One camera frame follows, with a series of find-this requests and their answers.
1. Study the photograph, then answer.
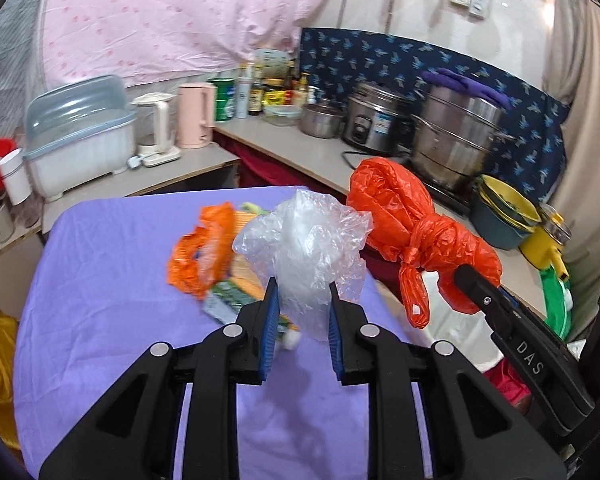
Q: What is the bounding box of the yellow pot with glass lid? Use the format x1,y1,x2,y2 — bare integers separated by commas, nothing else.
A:
517,204,571,281

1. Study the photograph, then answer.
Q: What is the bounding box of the green can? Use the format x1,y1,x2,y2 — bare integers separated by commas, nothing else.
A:
207,77,237,123

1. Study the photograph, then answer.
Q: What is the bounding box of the pink kettle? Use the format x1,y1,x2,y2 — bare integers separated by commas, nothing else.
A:
176,82,218,150

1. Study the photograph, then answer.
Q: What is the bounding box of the small steel pot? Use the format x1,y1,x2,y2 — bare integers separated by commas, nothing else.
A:
300,100,346,140

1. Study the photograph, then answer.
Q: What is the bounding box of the steel rice cooker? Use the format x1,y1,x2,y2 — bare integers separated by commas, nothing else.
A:
342,80,416,156

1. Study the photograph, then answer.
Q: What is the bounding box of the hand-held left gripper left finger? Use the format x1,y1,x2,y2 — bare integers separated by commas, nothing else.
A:
39,277,281,480

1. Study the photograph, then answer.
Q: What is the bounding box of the black power cable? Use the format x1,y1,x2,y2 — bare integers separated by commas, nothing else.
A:
341,147,416,171

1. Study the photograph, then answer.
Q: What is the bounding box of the purple tablecloth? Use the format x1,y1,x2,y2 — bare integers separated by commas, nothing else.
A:
12,185,486,480

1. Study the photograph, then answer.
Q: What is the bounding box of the steel utensil holder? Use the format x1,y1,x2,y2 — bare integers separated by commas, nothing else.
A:
0,195,16,246

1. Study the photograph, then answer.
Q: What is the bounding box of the purple cloth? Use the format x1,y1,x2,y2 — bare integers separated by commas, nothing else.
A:
420,67,511,108

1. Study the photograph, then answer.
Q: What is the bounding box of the navy printed cloth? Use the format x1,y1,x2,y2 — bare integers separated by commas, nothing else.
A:
299,27,573,221

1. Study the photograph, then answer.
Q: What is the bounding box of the dish drainer box with lid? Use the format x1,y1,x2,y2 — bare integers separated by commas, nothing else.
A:
22,75,138,203

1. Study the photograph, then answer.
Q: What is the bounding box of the yellow label jar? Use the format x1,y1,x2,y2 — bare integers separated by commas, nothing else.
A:
264,87,293,107

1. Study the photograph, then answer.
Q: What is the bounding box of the dark sauce bottle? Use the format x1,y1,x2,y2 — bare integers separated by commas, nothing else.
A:
248,62,265,117

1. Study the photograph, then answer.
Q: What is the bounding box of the pale green carton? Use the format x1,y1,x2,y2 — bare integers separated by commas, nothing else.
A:
252,49,293,81

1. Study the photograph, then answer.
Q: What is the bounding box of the pink dotted sheet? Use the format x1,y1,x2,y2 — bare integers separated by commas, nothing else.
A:
40,0,356,91

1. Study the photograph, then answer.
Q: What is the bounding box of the small white bottle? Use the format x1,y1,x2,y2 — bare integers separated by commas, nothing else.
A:
276,312,302,352

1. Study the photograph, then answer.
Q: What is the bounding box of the beige curtain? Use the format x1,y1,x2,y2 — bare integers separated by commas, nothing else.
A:
540,0,600,281

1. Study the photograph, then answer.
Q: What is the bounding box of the yellow green packaging bag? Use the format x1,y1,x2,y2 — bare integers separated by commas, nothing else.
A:
237,201,273,217

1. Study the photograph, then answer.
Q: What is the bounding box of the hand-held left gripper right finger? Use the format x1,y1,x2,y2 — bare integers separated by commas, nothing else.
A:
328,281,566,480

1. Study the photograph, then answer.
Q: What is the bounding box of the dark red cloth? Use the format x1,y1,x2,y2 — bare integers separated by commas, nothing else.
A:
237,152,331,191

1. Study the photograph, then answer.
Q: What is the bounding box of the trash bin with white liner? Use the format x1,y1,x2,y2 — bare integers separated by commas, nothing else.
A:
375,260,506,376

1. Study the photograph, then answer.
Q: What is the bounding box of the white electric kettle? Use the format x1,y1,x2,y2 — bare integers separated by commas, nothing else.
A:
130,91,183,167

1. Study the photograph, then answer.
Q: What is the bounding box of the white cup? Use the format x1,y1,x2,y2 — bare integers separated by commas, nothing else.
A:
0,149,33,206

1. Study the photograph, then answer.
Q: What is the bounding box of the clear plastic bag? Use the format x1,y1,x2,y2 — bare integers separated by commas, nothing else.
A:
232,189,373,343

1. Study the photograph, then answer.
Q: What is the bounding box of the green plastic basin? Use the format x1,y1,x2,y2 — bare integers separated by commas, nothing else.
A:
537,260,576,346

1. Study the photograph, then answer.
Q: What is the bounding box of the red-orange plastic bag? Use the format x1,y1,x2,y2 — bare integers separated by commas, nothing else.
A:
346,157,503,331

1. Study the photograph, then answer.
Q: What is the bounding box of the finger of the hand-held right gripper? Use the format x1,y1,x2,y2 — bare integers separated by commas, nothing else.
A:
454,264,596,433

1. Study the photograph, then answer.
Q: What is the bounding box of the large steel steamer pot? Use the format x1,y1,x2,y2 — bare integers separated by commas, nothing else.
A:
411,82,518,193

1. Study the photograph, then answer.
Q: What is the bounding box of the small orange plastic bag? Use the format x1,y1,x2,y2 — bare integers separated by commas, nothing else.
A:
167,202,238,301

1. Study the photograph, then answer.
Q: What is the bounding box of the black induction cooker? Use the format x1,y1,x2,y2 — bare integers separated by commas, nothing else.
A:
420,175,476,218

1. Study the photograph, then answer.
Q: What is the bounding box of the glass food container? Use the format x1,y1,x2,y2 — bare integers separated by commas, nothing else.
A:
262,104,303,128

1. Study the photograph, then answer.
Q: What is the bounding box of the green snack packet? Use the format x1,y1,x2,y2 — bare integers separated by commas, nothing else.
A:
202,280,262,324

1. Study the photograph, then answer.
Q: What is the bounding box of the grey checked curtain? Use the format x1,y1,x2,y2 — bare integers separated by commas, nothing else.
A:
0,0,46,136

